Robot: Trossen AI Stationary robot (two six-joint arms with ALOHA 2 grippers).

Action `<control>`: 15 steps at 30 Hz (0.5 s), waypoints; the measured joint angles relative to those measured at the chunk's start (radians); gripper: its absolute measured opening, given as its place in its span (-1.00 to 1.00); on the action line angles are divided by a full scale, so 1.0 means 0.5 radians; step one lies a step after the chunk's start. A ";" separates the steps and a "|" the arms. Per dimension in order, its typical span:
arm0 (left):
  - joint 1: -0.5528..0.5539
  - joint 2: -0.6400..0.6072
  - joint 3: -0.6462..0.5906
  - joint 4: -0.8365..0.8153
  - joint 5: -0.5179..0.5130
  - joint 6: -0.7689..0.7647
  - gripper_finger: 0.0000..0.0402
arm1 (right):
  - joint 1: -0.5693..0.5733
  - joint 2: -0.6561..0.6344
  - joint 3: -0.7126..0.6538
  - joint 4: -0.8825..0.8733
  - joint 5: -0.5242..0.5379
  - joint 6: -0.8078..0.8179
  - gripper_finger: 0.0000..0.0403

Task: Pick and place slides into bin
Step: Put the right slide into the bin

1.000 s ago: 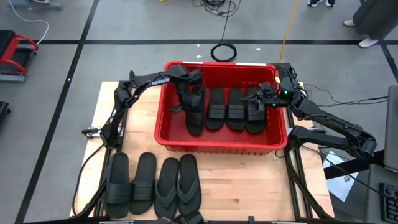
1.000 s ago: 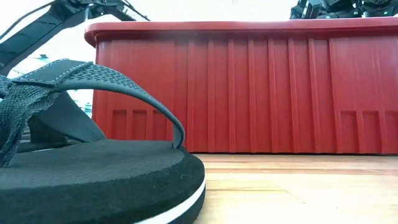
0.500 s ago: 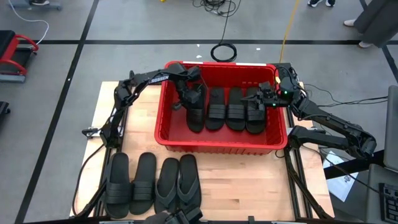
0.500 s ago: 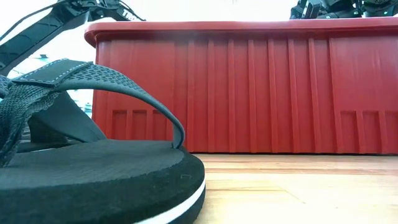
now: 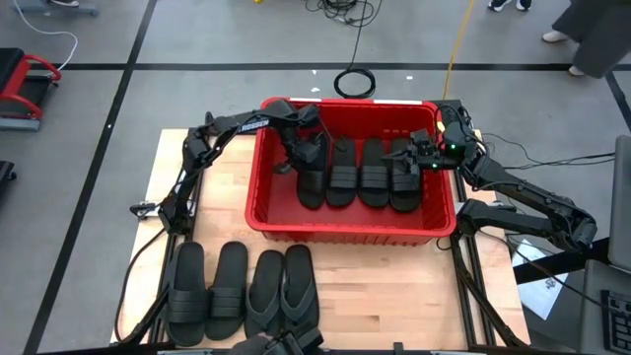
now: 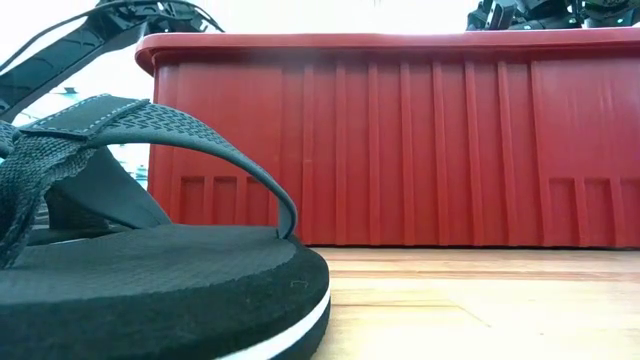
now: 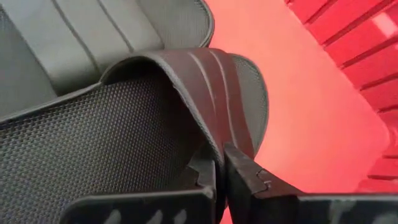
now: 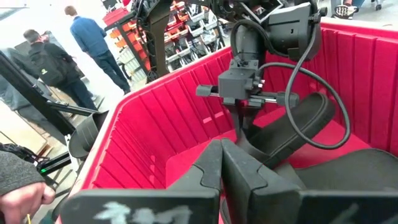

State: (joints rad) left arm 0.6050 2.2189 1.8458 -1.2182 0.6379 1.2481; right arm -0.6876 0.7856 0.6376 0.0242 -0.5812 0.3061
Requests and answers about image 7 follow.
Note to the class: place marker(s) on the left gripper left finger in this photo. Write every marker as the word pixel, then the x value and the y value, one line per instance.
pixel 140 208

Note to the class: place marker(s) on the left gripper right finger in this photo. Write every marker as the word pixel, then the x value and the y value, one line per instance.
pixel 248 199

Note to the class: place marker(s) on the small black slide sandal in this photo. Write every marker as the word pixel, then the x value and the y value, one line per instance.
pixel 93 130
pixel 93 37

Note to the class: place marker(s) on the red plastic ribbed bin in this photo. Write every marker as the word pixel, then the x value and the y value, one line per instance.
pixel 311 109

